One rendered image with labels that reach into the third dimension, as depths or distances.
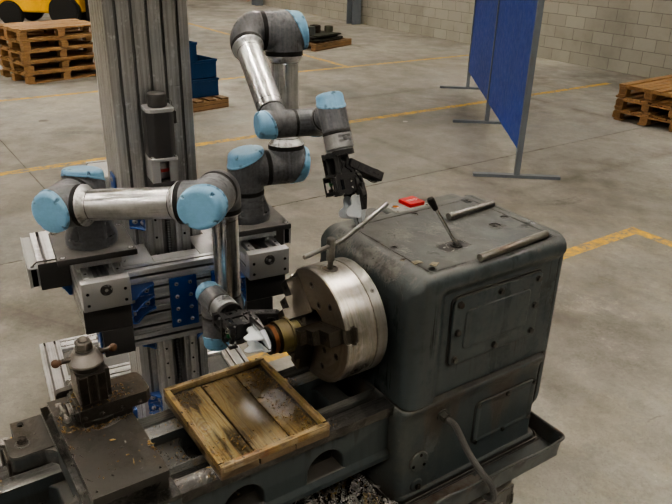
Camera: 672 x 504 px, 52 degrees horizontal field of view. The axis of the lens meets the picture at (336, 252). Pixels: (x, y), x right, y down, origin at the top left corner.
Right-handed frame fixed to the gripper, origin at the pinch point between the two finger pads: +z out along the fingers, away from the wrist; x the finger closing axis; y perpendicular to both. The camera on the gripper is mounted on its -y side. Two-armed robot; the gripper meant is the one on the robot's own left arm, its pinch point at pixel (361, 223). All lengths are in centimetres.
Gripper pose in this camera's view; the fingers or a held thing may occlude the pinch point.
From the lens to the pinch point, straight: 186.6
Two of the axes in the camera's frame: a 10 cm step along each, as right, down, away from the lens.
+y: -8.3, 2.1, -5.1
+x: 5.1, -0.4, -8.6
